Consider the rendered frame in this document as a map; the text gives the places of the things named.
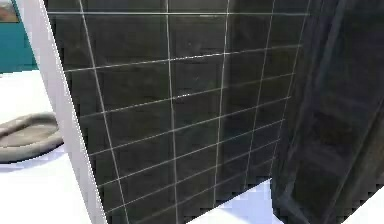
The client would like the dark grey tall cabinet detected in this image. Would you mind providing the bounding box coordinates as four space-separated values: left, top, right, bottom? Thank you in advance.
270 0 384 224

